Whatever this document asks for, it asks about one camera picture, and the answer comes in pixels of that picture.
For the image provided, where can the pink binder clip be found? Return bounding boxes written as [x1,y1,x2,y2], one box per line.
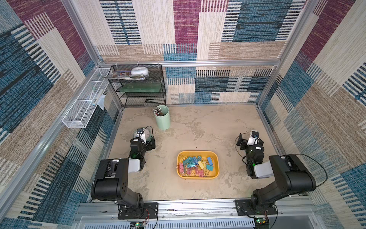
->
[178,163,185,174]

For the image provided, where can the teal binder clip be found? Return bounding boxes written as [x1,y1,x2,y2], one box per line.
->
[183,156,198,169]
[206,165,214,171]

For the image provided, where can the yellow storage tray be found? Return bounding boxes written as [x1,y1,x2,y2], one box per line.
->
[176,150,220,179]

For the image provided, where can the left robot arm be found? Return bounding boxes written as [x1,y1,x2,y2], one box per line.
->
[91,137,155,209]

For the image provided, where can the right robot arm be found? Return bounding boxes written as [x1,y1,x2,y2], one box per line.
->
[234,131,317,214]

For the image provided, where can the mint green alarm clock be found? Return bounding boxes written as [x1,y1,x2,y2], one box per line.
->
[133,126,153,143]

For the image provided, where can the pens in cup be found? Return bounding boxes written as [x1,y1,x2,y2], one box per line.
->
[153,108,164,116]

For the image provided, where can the mint green pen cup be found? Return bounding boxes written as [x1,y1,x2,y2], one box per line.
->
[154,105,171,130]

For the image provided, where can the magazines on shelf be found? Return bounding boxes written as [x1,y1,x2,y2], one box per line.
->
[104,71,150,80]

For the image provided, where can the white round device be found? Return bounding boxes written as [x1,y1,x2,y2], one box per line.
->
[131,66,149,76]

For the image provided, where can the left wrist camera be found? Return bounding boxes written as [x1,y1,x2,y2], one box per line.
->
[136,128,144,138]

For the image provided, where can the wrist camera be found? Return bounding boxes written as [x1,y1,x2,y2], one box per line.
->
[247,131,259,146]
[136,128,144,138]

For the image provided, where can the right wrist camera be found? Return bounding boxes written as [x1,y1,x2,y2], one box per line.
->
[247,131,259,146]

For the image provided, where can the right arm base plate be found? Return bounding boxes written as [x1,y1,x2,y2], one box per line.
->
[234,199,277,217]

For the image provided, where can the black wire shelf rack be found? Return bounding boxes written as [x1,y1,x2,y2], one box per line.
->
[107,64,166,108]

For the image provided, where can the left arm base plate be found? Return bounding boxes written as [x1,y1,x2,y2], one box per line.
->
[117,202,159,220]

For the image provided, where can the white wire wall basket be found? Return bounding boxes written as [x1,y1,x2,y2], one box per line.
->
[63,68,110,128]

